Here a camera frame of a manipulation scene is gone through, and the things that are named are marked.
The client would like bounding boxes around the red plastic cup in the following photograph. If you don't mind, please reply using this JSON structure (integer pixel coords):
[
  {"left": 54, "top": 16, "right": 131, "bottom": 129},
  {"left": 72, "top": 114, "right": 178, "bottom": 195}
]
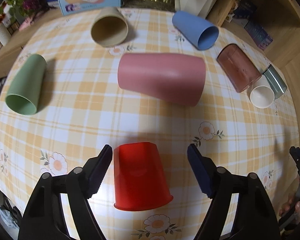
[{"left": 114, "top": 142, "right": 173, "bottom": 211}]

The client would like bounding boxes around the white plastic cup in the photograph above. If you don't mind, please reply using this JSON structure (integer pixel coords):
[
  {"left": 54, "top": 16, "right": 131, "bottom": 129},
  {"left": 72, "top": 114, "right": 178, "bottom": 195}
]
[{"left": 249, "top": 75, "right": 275, "bottom": 109}]

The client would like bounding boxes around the grey-green translucent cup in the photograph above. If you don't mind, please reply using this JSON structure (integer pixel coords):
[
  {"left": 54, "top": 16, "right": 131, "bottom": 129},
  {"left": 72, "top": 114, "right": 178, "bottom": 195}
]
[{"left": 262, "top": 64, "right": 287, "bottom": 99}]

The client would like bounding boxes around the green plastic cup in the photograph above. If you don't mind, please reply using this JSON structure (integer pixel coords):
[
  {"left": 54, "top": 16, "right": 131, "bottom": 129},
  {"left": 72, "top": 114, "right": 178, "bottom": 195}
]
[{"left": 5, "top": 54, "right": 47, "bottom": 115}]

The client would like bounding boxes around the translucent brown cup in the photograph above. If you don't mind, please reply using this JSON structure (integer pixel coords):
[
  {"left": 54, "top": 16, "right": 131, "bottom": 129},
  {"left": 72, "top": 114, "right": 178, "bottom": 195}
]
[{"left": 217, "top": 43, "right": 261, "bottom": 93}]

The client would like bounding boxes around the pink plastic cup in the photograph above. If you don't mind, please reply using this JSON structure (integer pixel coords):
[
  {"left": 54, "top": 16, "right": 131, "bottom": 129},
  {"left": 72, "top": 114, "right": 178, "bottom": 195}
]
[{"left": 117, "top": 53, "right": 206, "bottom": 107}]

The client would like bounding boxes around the blue plastic cup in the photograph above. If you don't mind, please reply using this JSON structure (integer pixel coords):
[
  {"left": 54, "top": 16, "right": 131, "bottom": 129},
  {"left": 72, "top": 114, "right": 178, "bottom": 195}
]
[{"left": 172, "top": 11, "right": 219, "bottom": 50}]

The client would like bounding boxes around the beige plastic cup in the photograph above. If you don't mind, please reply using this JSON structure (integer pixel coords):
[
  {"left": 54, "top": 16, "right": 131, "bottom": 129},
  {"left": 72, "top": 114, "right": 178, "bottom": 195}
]
[{"left": 90, "top": 7, "right": 129, "bottom": 47}]

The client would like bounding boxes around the person's right hand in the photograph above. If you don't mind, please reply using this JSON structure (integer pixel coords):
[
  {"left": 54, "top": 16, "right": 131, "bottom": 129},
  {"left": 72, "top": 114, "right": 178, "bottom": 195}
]
[{"left": 279, "top": 191, "right": 300, "bottom": 224}]

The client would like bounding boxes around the yellow plaid floral tablecloth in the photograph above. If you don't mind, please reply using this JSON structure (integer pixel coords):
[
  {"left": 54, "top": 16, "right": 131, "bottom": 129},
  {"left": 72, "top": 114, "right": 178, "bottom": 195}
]
[{"left": 0, "top": 9, "right": 299, "bottom": 239}]

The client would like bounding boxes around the white ribbed vase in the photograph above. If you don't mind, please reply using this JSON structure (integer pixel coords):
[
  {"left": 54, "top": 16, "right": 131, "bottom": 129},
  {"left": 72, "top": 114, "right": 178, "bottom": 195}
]
[{"left": 0, "top": 23, "right": 12, "bottom": 46}]

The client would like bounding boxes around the pink artificial flower bouquet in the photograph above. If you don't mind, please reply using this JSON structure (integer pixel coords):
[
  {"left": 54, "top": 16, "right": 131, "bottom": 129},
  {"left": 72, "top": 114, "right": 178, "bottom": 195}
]
[{"left": 0, "top": 0, "right": 51, "bottom": 30}]

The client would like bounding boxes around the gold-rimmed glass jar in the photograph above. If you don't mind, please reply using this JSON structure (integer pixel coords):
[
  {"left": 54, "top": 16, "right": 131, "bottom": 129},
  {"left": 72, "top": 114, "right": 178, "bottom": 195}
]
[{"left": 122, "top": 0, "right": 175, "bottom": 12}]

